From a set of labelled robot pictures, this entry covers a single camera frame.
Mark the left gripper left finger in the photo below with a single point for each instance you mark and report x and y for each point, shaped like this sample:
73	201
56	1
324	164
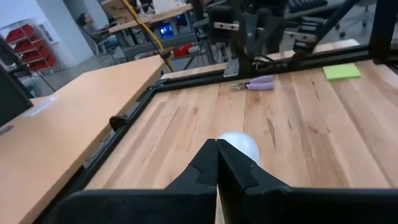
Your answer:
186	202

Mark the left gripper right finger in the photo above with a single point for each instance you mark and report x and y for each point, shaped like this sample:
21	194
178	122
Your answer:
248	202

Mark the white lightbulb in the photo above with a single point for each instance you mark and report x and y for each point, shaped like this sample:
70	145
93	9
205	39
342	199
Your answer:
245	144

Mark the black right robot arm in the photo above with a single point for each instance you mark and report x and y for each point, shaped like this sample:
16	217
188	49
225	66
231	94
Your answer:
258	34

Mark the light wood desk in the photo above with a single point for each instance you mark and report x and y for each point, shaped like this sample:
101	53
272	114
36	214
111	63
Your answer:
62	133

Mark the green sticky note pad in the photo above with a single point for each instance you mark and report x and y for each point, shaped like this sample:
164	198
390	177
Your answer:
341	72

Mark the blue lit computer case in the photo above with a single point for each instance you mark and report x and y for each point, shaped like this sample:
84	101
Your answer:
166	30

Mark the white paper sheet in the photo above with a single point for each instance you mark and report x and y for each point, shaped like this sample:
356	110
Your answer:
40	106

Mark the person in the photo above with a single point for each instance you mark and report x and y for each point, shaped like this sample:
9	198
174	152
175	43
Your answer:
93	31

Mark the cardboard box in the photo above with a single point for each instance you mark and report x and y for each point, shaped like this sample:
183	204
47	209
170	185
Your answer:
116	11

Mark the black monitor panel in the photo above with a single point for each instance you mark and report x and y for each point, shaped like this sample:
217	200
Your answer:
12	93

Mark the red bin shelf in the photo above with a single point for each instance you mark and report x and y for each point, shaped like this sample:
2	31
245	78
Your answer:
34	53

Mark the black aluminium table frame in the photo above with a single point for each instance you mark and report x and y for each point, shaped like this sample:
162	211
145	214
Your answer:
186	81

